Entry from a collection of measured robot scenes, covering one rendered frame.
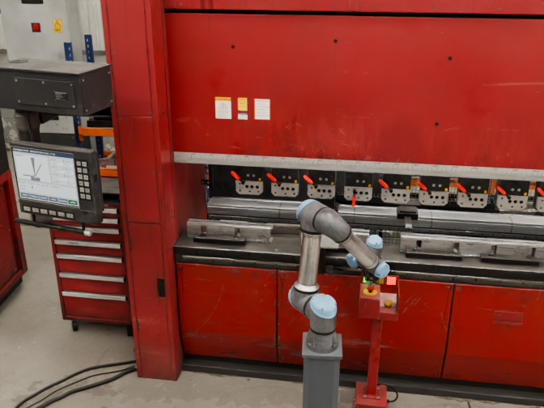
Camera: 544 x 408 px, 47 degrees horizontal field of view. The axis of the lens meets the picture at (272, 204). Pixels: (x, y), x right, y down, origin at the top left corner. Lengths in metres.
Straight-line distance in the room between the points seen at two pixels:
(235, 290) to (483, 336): 1.41
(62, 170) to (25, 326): 1.93
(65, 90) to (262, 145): 1.07
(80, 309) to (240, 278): 1.28
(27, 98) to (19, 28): 4.86
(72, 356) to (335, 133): 2.25
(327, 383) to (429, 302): 0.91
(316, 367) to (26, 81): 1.83
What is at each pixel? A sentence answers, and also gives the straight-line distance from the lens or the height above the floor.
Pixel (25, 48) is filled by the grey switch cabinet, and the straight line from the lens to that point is 7.91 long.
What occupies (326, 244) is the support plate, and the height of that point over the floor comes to 1.00.
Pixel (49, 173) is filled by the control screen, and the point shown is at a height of 1.47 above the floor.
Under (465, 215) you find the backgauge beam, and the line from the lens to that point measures 3.83.
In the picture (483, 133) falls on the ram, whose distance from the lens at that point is 3.33.
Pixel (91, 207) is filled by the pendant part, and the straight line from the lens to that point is 3.00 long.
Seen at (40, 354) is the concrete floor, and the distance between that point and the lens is 4.40.
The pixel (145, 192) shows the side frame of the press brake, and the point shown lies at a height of 1.23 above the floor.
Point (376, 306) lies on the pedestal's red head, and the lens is 3.28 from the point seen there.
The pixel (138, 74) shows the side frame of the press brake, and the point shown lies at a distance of 3.21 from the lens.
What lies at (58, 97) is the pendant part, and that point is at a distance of 2.94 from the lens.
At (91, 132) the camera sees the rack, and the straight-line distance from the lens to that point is 5.42.
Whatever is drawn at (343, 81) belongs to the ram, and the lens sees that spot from 3.22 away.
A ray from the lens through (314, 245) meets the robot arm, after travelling 2.75.
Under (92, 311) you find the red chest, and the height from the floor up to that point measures 0.21.
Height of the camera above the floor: 2.45
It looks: 23 degrees down
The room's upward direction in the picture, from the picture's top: straight up
